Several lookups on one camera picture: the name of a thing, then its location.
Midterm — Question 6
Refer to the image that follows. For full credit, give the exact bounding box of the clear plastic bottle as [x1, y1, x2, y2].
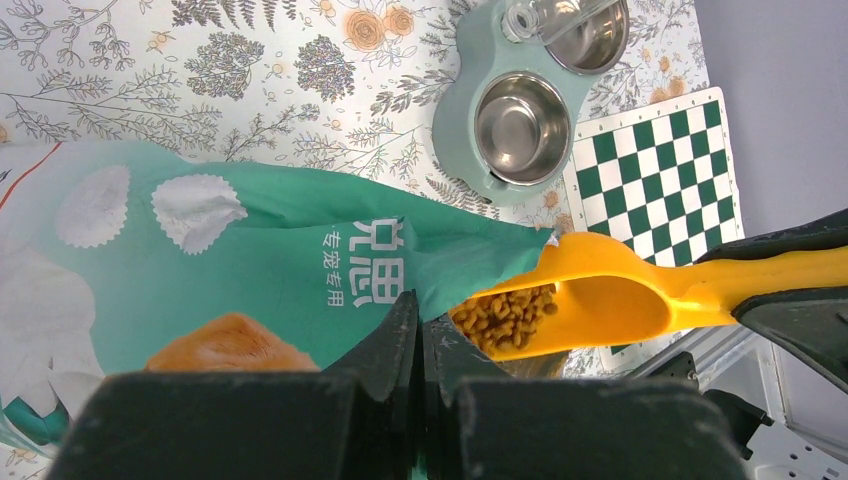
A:
[501, 0, 615, 46]

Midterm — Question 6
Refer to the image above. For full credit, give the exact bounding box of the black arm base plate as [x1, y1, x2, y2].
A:
[641, 351, 774, 461]

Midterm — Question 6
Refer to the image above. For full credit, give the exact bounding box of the green dog food bag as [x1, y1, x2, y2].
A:
[1, 141, 552, 456]

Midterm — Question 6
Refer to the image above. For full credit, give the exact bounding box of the orange plastic scoop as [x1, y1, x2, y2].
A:
[469, 232, 847, 361]

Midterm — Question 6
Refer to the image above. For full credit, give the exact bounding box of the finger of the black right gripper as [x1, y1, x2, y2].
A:
[732, 286, 847, 392]
[695, 209, 848, 264]

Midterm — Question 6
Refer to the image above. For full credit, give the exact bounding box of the green white checkerboard mat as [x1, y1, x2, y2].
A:
[563, 87, 746, 372]

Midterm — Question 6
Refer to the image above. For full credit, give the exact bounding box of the mint double pet bowl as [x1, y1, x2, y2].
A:
[432, 1, 630, 206]

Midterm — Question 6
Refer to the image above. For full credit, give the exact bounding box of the brown pet food kibble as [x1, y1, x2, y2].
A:
[448, 284, 558, 355]

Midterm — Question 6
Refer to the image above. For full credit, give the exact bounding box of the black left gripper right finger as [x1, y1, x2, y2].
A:
[422, 319, 745, 479]

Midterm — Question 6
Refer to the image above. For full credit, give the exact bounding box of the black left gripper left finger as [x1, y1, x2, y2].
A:
[48, 292, 420, 479]

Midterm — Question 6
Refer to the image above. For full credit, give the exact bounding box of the floral patterned table cloth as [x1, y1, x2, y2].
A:
[0, 0, 710, 480]

